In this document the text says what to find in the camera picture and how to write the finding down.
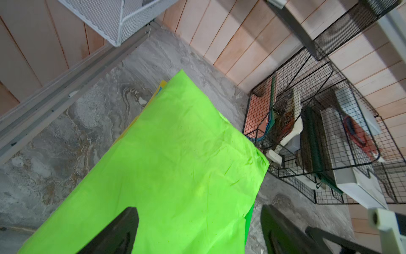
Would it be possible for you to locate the yellow raincoat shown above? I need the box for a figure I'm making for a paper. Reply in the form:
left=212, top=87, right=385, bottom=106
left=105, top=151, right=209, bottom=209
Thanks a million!
left=113, top=80, right=167, bottom=145

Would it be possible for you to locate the black mesh wall basket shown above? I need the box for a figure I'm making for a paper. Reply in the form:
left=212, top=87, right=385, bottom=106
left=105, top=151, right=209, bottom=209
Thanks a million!
left=263, top=0, right=402, bottom=61

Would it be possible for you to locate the red wallet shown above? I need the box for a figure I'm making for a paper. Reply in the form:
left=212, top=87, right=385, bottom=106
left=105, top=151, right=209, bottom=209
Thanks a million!
left=343, top=116, right=379, bottom=162

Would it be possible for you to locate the white wire wall shelf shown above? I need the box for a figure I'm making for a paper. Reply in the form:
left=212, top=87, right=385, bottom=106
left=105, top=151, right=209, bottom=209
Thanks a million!
left=60, top=0, right=177, bottom=47

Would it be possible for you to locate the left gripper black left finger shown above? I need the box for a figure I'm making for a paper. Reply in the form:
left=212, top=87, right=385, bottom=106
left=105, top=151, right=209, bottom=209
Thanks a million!
left=79, top=207, right=139, bottom=254

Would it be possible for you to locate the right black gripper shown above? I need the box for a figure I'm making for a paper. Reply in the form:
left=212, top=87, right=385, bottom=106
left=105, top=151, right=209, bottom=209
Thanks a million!
left=368, top=208, right=406, bottom=251

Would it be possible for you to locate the light green raincoat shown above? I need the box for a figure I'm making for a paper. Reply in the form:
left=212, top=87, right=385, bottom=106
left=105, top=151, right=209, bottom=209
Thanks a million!
left=20, top=71, right=269, bottom=254

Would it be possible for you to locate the black wire file organizer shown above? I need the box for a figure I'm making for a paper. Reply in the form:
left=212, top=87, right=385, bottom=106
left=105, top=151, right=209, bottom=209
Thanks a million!
left=242, top=47, right=350, bottom=205

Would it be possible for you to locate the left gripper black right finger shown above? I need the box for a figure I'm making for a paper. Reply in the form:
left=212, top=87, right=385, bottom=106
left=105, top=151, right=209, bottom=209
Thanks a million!
left=261, top=205, right=320, bottom=254

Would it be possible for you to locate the black wire tray stack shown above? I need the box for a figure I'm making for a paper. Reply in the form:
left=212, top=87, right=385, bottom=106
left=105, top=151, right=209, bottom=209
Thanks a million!
left=302, top=81, right=406, bottom=208

